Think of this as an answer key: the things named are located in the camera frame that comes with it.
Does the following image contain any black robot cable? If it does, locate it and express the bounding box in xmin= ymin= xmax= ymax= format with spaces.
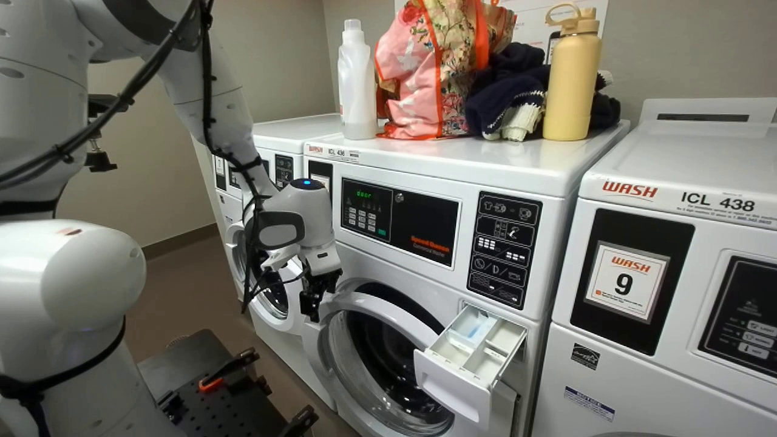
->
xmin=0 ymin=0 xmax=281 ymax=315

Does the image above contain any white detergent tray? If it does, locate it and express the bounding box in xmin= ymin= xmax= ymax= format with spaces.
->
xmin=412 ymin=303 xmax=531 ymax=428

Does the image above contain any black cart platform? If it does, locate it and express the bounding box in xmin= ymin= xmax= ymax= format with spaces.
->
xmin=135 ymin=326 xmax=247 ymax=408

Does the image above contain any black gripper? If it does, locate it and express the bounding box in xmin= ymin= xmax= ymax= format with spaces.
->
xmin=298 ymin=266 xmax=344 ymax=326

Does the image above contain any white washer with closed door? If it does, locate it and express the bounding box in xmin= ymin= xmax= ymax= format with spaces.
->
xmin=193 ymin=112 xmax=344 ymax=413

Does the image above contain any white detergent bottle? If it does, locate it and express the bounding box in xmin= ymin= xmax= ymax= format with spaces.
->
xmin=336 ymin=17 xmax=382 ymax=144

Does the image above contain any pink orange laundry bag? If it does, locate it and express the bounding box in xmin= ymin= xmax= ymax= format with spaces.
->
xmin=372 ymin=0 xmax=520 ymax=144

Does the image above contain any black perforated board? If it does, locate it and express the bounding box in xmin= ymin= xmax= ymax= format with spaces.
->
xmin=155 ymin=372 xmax=324 ymax=437

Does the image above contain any white washer with open tray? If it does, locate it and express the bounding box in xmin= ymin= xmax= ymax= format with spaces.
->
xmin=298 ymin=119 xmax=634 ymax=437

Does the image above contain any yellow water bottle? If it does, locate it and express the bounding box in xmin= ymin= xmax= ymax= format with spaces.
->
xmin=540 ymin=0 xmax=604 ymax=144

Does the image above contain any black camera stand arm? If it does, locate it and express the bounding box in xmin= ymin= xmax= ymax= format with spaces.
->
xmin=82 ymin=134 xmax=121 ymax=174

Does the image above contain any white number nine sticker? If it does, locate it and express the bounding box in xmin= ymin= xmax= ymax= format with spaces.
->
xmin=583 ymin=241 xmax=673 ymax=326

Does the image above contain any white rolled cloth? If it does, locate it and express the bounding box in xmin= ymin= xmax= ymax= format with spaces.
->
xmin=497 ymin=100 xmax=543 ymax=146

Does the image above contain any dark navy clothes pile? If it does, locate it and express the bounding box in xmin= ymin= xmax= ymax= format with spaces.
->
xmin=462 ymin=42 xmax=624 ymax=146

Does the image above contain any white washer labelled ICL 438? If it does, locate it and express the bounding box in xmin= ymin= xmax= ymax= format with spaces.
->
xmin=529 ymin=95 xmax=777 ymax=437

